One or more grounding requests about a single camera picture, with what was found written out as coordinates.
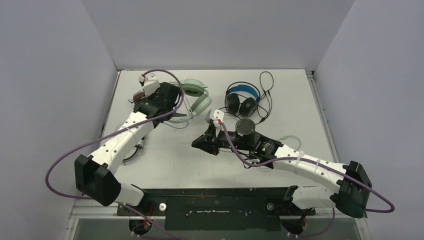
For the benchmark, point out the black blue headphones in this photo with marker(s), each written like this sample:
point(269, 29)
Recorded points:
point(241, 98)

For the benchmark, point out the brown headphones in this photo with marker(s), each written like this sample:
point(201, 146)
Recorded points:
point(138, 96)

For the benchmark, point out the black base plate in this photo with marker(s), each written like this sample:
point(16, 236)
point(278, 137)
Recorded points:
point(223, 209)

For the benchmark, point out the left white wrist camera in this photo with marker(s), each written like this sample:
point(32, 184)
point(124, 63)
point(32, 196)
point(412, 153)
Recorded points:
point(149, 83)

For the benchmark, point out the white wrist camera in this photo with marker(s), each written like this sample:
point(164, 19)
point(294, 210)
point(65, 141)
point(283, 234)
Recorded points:
point(215, 117)
point(149, 83)

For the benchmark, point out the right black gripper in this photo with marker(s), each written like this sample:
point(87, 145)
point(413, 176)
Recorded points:
point(214, 141)

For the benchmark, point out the white black headphones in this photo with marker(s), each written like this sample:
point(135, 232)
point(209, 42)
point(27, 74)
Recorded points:
point(135, 151)

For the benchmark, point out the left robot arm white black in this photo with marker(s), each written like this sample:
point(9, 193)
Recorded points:
point(95, 174)

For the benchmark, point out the aluminium frame rail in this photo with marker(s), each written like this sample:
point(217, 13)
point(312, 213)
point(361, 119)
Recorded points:
point(324, 120)

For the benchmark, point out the mint green headphones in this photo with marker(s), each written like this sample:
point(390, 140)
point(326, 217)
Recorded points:
point(192, 88)

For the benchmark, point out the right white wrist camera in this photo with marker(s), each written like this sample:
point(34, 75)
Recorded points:
point(215, 117)

